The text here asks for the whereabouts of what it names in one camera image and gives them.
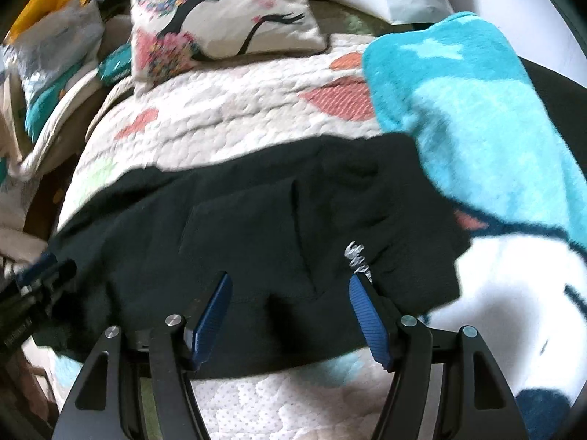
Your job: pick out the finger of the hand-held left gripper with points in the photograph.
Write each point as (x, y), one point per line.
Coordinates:
(39, 272)

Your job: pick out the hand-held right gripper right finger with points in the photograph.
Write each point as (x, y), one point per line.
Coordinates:
(367, 318)

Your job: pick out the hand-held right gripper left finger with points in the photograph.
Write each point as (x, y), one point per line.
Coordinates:
(212, 318)

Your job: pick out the black pants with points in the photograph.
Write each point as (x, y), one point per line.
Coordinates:
(257, 238)

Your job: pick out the turquoise fleece blanket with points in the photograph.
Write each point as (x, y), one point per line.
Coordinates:
(486, 169)

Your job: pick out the floral quilted bedspread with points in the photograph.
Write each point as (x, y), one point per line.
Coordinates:
(220, 114)

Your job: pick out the teal packet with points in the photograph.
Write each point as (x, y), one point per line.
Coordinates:
(115, 66)

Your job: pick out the printed figure cushion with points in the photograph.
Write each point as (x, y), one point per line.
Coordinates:
(215, 9)

